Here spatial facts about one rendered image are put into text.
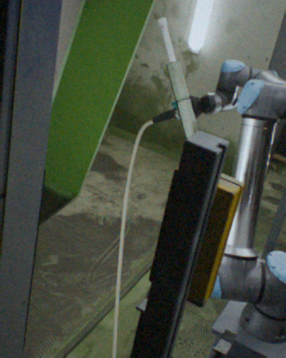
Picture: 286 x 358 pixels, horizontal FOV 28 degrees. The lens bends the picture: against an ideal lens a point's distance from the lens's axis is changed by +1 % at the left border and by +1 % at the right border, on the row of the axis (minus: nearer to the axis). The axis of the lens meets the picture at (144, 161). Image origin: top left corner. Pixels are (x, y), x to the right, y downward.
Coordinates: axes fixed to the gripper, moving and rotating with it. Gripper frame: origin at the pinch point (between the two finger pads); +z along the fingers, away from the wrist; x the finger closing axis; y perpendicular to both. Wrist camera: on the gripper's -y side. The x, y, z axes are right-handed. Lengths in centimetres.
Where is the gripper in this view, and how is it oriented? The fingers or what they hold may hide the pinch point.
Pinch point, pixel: (178, 110)
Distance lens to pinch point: 232.1
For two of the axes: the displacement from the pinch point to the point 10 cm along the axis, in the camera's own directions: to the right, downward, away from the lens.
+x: -2.6, -9.6, -0.1
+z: -7.1, 2.0, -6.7
